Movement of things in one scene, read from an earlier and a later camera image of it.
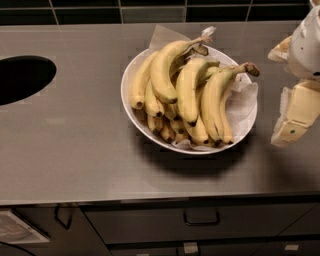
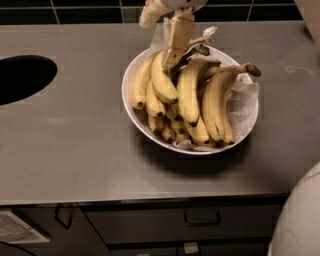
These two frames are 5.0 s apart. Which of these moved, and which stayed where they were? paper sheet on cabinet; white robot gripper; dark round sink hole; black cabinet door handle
Moved: white robot gripper
Stayed: dark round sink hole; black cabinet door handle; paper sheet on cabinet
